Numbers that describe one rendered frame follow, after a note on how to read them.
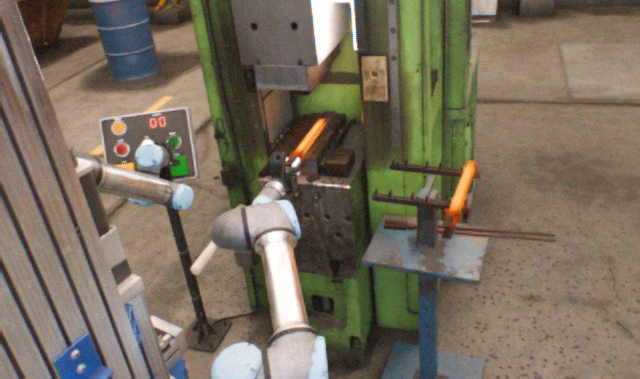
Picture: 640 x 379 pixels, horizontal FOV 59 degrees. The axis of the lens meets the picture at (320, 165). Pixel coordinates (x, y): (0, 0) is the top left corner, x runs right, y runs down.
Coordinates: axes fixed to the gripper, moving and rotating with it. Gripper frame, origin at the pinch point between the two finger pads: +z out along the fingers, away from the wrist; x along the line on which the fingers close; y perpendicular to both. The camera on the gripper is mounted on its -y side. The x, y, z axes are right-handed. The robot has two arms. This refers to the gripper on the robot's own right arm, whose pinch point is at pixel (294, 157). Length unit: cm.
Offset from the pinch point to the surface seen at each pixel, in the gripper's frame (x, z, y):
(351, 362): 16, -6, 100
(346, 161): 19.2, 4.1, 2.6
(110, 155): -68, -20, -7
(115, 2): -325, 329, 9
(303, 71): 6.8, 2.2, -33.8
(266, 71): -7.5, 2.2, -33.7
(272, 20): -2, 2, -52
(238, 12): -15, 2, -55
